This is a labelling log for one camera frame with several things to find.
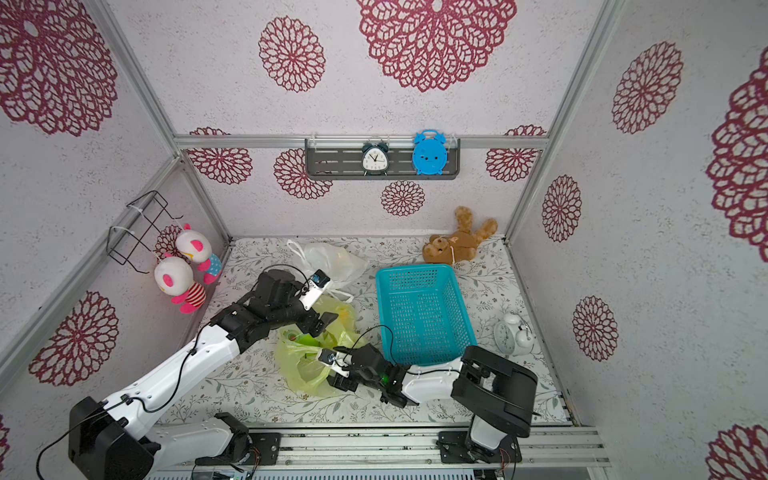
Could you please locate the yellow-green plastic bag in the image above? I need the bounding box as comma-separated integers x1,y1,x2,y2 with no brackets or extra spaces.
275,295,359,398

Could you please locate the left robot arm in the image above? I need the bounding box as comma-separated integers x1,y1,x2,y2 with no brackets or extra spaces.
62,264,336,479

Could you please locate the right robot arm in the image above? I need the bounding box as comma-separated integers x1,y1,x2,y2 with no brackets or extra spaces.
316,344,538,465

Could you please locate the green apple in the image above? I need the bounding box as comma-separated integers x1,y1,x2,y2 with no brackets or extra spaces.
293,334,321,347

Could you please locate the white plastic bag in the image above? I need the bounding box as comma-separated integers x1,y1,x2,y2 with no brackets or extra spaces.
286,240,368,303

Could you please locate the teal plastic basket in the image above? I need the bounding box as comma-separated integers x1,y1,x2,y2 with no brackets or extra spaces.
375,264,477,366

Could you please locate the white pink plush upper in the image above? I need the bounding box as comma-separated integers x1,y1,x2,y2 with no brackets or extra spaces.
175,224,222,285

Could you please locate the white pink plush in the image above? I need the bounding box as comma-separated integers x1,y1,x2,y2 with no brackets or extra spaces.
175,224,222,285
154,254,207,314

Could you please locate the white pink plush lower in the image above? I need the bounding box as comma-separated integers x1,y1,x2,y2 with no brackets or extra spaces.
154,254,207,314

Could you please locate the brown teddy bear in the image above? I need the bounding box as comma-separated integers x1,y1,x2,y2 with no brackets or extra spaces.
422,206,498,266

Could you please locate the white alarm clock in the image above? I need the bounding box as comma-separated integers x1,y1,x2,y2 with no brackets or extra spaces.
493,313,535,356

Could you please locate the dark green alarm clock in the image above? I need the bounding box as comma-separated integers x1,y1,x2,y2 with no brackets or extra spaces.
361,142,390,176

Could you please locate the blue alarm clock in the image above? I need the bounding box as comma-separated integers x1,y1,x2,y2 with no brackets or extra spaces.
412,129,448,175

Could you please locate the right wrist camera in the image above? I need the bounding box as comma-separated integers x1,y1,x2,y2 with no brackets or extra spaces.
316,349,350,378

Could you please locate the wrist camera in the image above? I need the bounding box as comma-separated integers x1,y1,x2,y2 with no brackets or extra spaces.
316,349,350,378
299,269,331,311

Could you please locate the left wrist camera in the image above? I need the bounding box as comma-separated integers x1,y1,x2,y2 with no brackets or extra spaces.
299,269,331,311

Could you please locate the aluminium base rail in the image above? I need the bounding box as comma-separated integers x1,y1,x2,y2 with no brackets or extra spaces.
106,425,612,472

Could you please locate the black wire rack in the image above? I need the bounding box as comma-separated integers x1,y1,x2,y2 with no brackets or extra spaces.
105,190,183,275

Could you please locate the grey wall shelf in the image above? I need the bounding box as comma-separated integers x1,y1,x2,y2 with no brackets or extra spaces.
304,139,461,181

